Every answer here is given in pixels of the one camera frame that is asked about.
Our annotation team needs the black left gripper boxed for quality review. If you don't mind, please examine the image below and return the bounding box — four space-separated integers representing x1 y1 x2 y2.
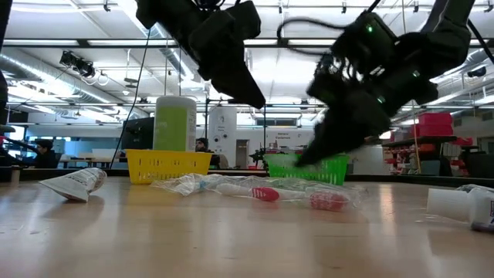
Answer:
188 2 267 110

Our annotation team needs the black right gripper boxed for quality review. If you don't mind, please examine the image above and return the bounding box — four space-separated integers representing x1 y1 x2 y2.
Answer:
295 11 439 168

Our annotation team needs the bagged red white toothbrush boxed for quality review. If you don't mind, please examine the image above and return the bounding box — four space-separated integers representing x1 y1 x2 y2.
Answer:
214 180 362 212

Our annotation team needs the red white toothpaste tube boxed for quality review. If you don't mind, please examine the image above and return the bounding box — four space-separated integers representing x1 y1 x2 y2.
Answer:
426 184 494 233

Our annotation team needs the green plastic basket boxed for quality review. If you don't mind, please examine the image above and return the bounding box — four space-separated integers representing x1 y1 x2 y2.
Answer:
264 153 350 186

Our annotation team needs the person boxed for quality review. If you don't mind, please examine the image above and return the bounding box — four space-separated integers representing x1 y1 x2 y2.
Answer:
32 138 59 169
195 137 221 169

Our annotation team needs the white green wipes canister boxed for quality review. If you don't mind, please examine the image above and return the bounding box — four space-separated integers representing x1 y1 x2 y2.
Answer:
153 95 198 152

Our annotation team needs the dark storage shelf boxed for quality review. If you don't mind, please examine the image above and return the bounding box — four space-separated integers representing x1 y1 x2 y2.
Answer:
381 134 474 177

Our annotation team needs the red storage bin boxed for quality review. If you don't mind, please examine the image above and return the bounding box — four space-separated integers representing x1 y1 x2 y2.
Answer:
411 124 455 138
418 111 453 125

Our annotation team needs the yellow plastic basket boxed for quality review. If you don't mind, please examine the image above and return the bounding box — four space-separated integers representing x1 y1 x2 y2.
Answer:
125 148 213 185

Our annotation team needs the black computer monitor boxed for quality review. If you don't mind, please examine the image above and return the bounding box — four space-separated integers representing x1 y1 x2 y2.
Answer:
121 117 155 151

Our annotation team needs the bagged blue white toothbrush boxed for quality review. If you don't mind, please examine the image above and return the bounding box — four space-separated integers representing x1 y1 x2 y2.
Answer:
150 173 232 197

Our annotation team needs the black ceiling spotlight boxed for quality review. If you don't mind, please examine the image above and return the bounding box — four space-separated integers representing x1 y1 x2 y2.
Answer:
59 49 96 79

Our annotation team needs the white blue toothpaste tube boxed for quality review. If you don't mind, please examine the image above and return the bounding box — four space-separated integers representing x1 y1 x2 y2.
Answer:
38 167 108 203

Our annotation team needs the black aluminium table frame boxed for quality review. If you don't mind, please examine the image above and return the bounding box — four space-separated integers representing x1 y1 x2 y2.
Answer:
0 165 494 188

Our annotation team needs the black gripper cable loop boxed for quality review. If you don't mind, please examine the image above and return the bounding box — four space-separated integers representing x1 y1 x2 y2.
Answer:
276 17 348 55

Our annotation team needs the hanging black cable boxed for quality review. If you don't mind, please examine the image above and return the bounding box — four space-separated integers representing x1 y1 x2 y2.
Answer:
109 29 152 170

